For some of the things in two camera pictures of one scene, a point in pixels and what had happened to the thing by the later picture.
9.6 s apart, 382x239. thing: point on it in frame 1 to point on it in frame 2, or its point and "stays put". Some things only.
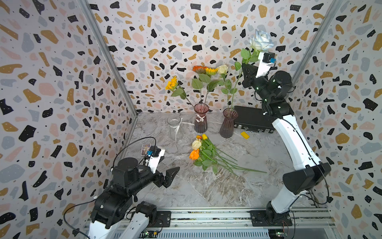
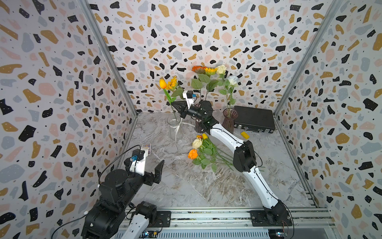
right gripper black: (250, 79) to (177, 105)
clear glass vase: (174, 130) stays put
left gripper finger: (170, 174) to (157, 171)
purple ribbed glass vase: (227, 126) stays put
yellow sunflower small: (173, 85) stays put
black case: (252, 119) stays put
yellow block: (245, 135) stays put
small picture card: (144, 148) stays put
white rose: (260, 41) to (232, 81)
